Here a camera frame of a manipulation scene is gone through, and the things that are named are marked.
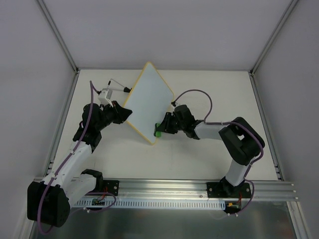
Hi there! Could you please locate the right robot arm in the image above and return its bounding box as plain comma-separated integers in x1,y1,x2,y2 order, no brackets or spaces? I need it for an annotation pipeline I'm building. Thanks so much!
154,113,265,198

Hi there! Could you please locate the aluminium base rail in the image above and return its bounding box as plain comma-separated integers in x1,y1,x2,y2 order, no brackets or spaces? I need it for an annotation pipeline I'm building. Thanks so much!
29,177,299,201

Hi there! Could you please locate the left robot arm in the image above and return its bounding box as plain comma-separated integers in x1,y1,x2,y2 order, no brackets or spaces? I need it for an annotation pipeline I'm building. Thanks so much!
27,101,133,227

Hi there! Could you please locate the green whiteboard eraser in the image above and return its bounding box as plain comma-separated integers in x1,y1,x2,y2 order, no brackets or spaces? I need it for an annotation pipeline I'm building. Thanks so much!
154,123,161,138

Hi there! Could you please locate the whiteboard wire stand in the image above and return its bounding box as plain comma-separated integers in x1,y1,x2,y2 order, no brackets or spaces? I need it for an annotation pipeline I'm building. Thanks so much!
106,78,132,93

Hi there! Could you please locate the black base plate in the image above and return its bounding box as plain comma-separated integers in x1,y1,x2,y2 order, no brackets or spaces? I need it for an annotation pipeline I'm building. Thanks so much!
81,178,120,196
206,182,251,199

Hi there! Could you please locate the white slotted cable duct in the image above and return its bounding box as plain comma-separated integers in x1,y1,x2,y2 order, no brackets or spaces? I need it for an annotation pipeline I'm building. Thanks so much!
73,197,226,211

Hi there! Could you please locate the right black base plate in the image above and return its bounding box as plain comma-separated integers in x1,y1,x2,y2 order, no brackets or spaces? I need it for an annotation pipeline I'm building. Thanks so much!
206,182,251,199

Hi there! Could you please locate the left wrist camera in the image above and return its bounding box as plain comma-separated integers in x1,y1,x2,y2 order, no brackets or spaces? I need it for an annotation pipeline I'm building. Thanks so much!
98,88,113,106

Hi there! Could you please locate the yellow framed whiteboard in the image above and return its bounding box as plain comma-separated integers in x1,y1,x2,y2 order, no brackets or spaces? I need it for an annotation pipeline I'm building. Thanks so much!
123,62,174,145

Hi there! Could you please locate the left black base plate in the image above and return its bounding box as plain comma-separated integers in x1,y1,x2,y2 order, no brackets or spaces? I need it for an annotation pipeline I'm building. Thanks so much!
81,178,120,196

